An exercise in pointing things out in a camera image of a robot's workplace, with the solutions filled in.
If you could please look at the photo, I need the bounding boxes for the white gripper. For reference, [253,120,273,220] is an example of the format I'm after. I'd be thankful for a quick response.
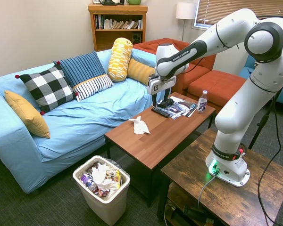
[147,75,176,109]

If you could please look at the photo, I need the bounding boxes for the white tissue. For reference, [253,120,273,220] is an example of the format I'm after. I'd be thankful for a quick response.
[128,116,151,135]

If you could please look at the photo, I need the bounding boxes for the beige plastic trash bin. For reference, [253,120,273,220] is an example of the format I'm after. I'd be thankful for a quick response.
[72,154,131,226]

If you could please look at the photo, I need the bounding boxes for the black game controller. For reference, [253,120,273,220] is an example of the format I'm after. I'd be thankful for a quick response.
[157,98,174,109]

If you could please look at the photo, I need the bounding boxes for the black TV remote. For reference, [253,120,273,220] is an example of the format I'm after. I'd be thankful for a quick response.
[151,106,170,118]

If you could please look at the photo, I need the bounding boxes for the glossy magazine pile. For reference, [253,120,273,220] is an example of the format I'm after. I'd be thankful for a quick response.
[165,95,197,120]

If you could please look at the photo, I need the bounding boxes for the mustard striped pillow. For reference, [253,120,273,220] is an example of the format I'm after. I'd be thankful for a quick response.
[126,58,156,86]

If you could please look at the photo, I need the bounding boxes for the clear hint water bottle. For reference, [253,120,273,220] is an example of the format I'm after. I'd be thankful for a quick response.
[197,90,208,114]

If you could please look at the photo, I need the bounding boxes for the reddish wooden coffee table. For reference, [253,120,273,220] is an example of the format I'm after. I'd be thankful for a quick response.
[104,92,217,208]

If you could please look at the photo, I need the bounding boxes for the orange sofa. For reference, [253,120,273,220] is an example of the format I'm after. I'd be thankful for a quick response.
[133,37,217,95]

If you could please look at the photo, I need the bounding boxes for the orange ottoman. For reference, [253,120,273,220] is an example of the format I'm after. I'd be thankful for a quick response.
[187,69,247,113]

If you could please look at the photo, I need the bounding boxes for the yellow white patterned bolster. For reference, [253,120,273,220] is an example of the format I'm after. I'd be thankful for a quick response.
[107,37,133,82]

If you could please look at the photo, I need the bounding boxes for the white navy striped pillow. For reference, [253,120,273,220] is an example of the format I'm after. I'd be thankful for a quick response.
[72,73,114,102]

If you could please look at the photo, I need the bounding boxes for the wooden bookshelf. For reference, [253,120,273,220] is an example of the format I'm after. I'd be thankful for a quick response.
[87,3,148,52]

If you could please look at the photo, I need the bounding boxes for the light blue sofa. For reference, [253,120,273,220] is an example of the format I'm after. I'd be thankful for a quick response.
[0,48,175,194]

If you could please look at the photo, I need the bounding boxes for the row of books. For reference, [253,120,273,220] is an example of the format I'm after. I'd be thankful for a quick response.
[95,14,143,30]

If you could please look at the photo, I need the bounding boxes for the blue striped pillow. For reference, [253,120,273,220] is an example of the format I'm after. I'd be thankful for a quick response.
[53,50,107,88]

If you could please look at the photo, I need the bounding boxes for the white shade floor lamp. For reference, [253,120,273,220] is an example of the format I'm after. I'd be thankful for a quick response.
[175,2,198,42]

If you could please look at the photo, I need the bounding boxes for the yellow snack bag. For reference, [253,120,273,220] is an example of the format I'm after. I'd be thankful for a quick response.
[113,169,122,189]

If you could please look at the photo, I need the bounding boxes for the crumpled white waste paper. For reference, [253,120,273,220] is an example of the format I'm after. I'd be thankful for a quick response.
[92,162,116,191]

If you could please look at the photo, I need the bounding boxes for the wooden window blinds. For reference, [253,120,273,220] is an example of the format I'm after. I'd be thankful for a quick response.
[194,0,283,31]

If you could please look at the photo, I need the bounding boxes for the black object on bookshelf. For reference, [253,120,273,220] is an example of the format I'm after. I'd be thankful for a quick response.
[100,0,125,6]

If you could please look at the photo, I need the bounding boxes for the purple label discarded bottle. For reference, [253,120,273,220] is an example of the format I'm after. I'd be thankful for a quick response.
[80,173,99,192]

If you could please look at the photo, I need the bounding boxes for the black white checkered pillow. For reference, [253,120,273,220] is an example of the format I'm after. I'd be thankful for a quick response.
[15,61,79,115]

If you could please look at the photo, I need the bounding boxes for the rustic brown side table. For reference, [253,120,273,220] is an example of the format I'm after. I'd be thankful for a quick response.
[157,128,283,226]

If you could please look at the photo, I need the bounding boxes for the plain mustard yellow pillow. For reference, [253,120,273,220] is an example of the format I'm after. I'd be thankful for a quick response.
[4,90,51,139]

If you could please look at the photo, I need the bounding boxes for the grey cable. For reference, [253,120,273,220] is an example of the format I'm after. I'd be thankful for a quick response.
[197,173,217,208]

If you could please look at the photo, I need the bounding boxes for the black camera stand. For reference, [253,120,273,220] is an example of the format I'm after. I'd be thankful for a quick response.
[248,96,278,150]

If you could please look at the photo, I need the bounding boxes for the black cable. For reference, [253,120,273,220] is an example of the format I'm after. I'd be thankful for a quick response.
[257,94,283,224]

